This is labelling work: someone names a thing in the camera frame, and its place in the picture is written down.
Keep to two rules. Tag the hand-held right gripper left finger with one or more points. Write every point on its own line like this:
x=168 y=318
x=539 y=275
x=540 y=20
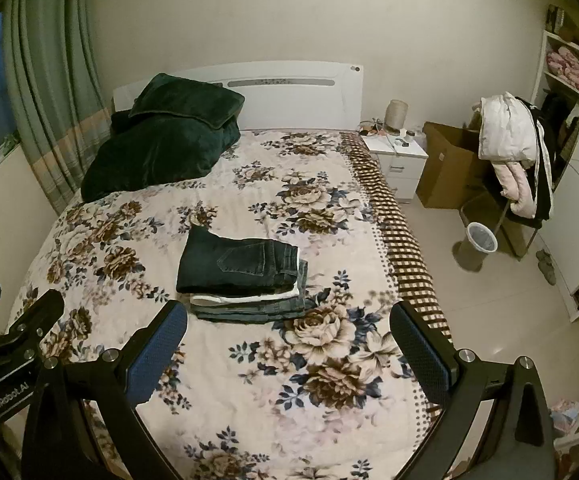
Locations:
x=154 y=345

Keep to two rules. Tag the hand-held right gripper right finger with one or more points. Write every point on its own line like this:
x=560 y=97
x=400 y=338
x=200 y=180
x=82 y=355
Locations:
x=419 y=355

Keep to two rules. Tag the dark denim pants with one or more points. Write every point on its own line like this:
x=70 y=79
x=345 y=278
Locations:
x=234 y=265

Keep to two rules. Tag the blue folded jeans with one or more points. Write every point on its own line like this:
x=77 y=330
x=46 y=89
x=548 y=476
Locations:
x=249 y=311

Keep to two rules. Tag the brown checkered bedspread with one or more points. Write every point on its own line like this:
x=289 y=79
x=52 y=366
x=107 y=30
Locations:
x=404 y=245

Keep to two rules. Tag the grey wastebasket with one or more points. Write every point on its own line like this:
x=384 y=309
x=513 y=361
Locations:
x=477 y=250

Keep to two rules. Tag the floral blanket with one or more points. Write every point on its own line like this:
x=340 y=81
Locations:
x=269 y=260

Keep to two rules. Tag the grey slippers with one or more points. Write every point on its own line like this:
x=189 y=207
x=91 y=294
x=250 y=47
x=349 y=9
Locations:
x=547 y=265

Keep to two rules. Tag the pink patterned packet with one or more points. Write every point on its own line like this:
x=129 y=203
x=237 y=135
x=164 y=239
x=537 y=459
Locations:
x=564 y=415

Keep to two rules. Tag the black chair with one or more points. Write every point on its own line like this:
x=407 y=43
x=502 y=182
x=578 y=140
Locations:
x=499 y=195

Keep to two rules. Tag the dark green pillows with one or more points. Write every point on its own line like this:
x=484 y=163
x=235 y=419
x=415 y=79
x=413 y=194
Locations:
x=154 y=160

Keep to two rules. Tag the white bedside table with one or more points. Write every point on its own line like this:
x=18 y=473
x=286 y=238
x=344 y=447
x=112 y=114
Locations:
x=399 y=170

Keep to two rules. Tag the cardboard box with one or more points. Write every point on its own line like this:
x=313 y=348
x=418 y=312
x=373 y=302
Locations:
x=444 y=170

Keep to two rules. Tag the pink padded jacket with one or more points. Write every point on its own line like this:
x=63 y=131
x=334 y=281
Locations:
x=519 y=185

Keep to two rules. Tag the black garment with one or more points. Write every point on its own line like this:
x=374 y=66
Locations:
x=545 y=195

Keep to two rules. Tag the green striped curtain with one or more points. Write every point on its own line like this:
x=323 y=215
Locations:
x=44 y=85

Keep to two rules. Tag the white padded jacket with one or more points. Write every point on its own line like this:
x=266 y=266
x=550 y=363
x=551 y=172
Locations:
x=504 y=125

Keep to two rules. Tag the dark green pillow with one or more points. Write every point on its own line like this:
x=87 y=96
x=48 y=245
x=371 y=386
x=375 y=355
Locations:
x=184 y=100

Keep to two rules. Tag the white bed headboard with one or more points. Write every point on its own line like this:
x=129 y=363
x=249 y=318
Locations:
x=294 y=100

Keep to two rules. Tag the pink folded blanket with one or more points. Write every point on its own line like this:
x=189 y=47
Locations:
x=569 y=65

